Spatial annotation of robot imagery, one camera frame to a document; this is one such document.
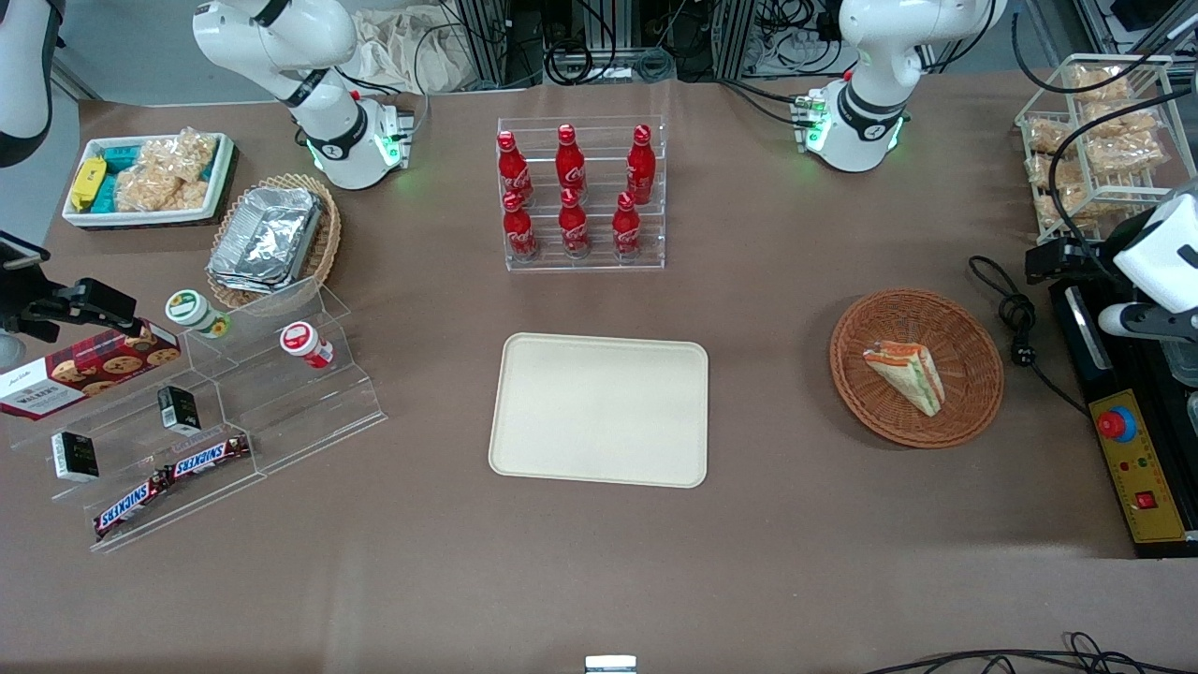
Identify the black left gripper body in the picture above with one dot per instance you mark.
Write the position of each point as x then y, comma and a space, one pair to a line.
1091, 256

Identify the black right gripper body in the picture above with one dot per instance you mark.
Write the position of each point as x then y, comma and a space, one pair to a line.
28, 301

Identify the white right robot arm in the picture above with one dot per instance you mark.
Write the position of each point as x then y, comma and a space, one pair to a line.
271, 37

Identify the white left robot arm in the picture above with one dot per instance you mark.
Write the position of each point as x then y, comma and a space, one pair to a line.
870, 56

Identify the round brown wicker basket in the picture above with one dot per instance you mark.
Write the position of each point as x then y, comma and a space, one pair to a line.
964, 328

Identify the triangular wrapped sandwich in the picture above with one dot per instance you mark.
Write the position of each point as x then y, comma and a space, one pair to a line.
908, 374

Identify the oval wicker basket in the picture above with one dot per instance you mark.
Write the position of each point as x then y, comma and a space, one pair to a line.
328, 234

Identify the cream rectangular tray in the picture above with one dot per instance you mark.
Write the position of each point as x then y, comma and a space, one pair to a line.
599, 412

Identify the clear rice cracker bag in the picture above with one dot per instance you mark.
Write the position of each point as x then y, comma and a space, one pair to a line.
1100, 82
182, 154
1128, 145
1048, 136
154, 192
1062, 201

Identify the red tartan cookie box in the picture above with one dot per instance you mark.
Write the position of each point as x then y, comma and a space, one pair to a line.
89, 374

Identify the green lid yogurt cup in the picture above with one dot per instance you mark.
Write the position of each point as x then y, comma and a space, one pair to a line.
192, 312

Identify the teal snack packet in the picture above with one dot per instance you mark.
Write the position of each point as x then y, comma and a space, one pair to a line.
108, 192
122, 157

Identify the yellow snack packet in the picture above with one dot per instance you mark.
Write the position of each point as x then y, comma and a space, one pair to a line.
87, 183

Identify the small black box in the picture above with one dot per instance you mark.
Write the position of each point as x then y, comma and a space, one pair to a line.
178, 410
75, 457

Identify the white rectangular snack bin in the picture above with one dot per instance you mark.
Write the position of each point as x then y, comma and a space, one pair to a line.
211, 183

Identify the red emergency stop button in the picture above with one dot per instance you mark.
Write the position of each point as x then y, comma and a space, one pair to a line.
1114, 425

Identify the aluminium foil container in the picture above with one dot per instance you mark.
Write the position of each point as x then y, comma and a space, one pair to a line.
267, 239

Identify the Snickers chocolate bar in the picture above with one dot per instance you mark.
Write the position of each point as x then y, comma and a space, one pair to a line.
131, 505
211, 457

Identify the red lid yogurt cup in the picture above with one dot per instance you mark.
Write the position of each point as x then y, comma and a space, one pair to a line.
301, 341

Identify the clear acrylic stepped shelf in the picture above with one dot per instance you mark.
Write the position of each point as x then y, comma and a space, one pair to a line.
281, 412

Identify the black yellow control box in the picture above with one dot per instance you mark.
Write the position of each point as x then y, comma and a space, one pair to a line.
1137, 487

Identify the beige cloth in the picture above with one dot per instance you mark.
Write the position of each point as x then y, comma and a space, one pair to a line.
402, 51

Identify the red cola bottle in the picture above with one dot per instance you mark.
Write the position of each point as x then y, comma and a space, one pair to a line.
518, 229
640, 168
514, 168
573, 227
626, 227
570, 164

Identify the clear acrylic bottle rack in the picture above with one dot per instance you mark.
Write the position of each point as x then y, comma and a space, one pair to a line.
599, 262

